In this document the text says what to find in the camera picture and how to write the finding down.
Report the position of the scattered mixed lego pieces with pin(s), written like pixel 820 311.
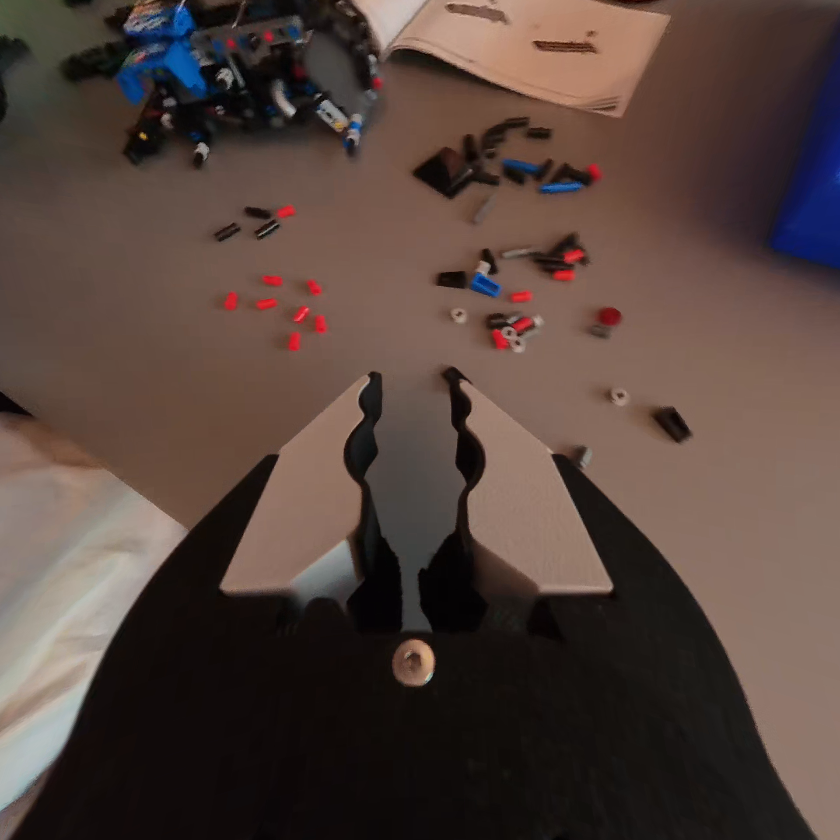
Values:
pixel 518 289

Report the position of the grey lego connector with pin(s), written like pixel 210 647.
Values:
pixel 582 457

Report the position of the partly built lego truck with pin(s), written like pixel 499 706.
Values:
pixel 243 72

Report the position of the red round lego piece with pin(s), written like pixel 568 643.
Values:
pixel 610 316

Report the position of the pile of black lego pieces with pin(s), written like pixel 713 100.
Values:
pixel 453 172

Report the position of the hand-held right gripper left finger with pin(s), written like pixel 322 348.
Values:
pixel 308 518

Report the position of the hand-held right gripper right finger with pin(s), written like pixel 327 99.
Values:
pixel 531 518

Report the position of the black lego pin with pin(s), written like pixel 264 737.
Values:
pixel 267 229
pixel 227 232
pixel 257 212

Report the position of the blue plastic bin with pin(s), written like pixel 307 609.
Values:
pixel 810 170

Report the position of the small grey lego piece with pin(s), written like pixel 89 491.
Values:
pixel 598 331

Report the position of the white lego bush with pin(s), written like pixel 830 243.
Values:
pixel 619 396

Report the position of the black angled lego piece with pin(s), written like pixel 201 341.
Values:
pixel 673 424

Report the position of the cluster of red lego pins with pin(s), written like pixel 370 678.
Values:
pixel 298 313

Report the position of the lego instruction booklet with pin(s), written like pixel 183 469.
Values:
pixel 538 46

